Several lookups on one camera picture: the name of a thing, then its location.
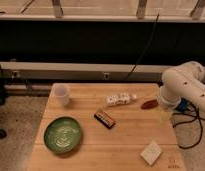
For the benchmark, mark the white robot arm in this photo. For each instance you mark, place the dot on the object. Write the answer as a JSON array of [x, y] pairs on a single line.
[[182, 81]]

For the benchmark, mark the translucent plastic cup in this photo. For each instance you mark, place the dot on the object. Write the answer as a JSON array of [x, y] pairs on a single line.
[[61, 92]]

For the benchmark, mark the wooden table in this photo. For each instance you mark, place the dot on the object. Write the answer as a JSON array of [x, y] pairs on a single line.
[[103, 149]]

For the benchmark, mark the red brown oval object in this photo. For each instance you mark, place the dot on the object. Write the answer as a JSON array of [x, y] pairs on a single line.
[[149, 104]]

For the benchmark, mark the green ceramic bowl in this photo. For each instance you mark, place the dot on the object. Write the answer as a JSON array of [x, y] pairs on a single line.
[[62, 135]]

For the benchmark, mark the blue connector box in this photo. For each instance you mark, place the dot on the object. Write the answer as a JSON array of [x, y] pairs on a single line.
[[182, 105]]

